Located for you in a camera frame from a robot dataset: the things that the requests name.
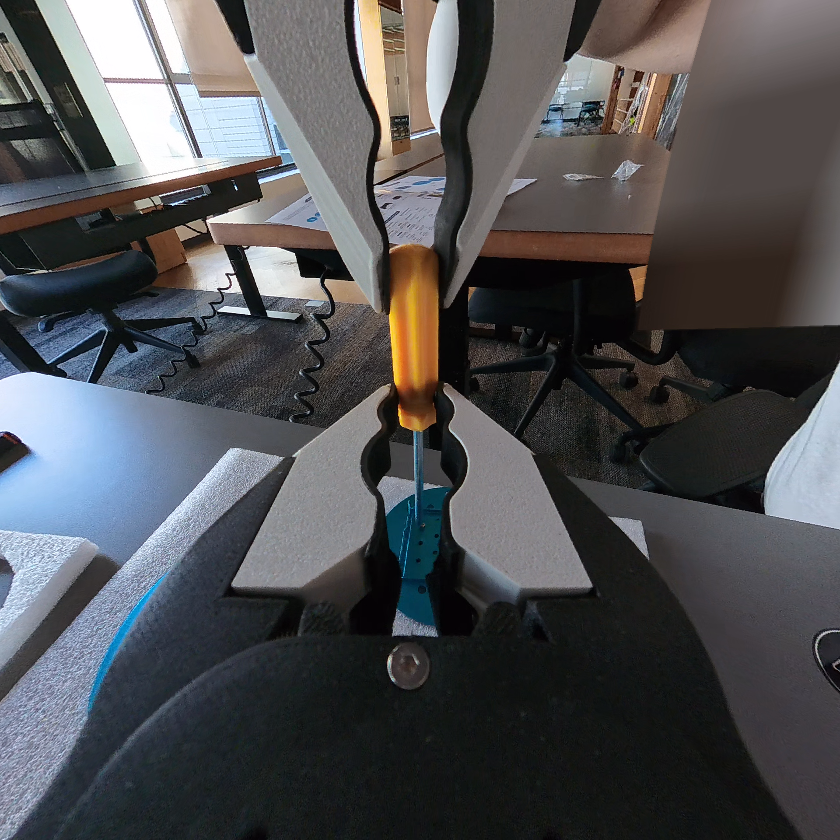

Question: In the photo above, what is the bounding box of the beige roller blind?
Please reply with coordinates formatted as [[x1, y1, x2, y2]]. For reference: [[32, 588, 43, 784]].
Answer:
[[164, 0, 263, 96]]

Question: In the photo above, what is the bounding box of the black cabinet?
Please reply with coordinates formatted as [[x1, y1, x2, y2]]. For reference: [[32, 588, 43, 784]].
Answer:
[[0, 0, 116, 185]]

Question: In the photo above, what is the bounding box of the black saddle stool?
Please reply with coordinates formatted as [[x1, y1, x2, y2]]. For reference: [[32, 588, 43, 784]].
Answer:
[[0, 249, 201, 385]]

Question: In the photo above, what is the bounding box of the thin coiled black cable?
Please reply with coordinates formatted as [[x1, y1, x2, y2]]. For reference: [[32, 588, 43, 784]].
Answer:
[[146, 262, 240, 395]]

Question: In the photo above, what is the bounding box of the window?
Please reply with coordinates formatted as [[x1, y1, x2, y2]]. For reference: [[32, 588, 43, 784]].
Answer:
[[62, 0, 290, 161]]

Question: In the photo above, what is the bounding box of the person's right forearm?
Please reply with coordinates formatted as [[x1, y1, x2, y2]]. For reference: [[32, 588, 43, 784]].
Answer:
[[581, 0, 713, 73]]

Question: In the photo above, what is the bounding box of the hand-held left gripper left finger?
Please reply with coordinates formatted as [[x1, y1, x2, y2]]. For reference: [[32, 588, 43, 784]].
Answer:
[[230, 385, 400, 621]]

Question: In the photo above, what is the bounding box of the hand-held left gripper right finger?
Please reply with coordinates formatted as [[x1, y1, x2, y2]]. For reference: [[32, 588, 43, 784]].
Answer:
[[441, 385, 597, 621]]

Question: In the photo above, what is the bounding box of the brown cardboard box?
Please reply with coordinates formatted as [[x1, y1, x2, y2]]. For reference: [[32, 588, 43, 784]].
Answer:
[[141, 226, 188, 273]]

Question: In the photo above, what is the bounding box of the orange handled screwdriver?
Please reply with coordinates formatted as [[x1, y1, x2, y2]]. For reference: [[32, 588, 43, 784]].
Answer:
[[387, 244, 441, 522]]

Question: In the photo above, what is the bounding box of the black under-desk tray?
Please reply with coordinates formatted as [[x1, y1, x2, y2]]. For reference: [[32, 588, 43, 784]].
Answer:
[[72, 174, 263, 244]]

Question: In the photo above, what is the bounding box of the round black desk grommet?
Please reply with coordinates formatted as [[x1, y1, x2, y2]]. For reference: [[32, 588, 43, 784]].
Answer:
[[812, 629, 840, 693]]

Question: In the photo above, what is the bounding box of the black mesh office chair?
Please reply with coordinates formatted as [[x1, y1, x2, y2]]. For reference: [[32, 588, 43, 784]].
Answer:
[[637, 388, 821, 509]]

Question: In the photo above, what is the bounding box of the printed instruction sheet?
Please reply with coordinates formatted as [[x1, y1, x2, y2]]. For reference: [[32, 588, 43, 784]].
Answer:
[[266, 176, 538, 240]]

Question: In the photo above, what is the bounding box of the wooden shelving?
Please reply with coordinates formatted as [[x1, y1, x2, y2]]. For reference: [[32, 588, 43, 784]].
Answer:
[[607, 62, 690, 152]]

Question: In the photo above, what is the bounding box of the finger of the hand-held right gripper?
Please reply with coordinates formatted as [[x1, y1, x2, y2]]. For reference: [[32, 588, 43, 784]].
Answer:
[[432, 0, 581, 311], [244, 0, 393, 315]]

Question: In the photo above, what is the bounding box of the large white foam sheet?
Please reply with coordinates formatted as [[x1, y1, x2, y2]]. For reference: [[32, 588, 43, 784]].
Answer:
[[0, 448, 651, 834]]

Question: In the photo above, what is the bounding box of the person's white shirt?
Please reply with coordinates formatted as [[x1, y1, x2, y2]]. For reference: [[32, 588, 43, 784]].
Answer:
[[764, 374, 840, 532]]

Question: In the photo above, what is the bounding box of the blue perforated metal bracket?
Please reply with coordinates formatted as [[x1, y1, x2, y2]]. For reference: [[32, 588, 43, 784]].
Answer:
[[392, 499, 447, 581]]

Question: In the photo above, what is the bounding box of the thick coiled black cable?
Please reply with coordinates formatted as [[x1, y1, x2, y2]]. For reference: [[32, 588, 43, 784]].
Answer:
[[289, 269, 339, 424]]

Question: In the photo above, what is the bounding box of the white foam piece with cutout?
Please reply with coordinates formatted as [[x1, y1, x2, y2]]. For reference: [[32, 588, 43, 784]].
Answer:
[[0, 530, 99, 664]]

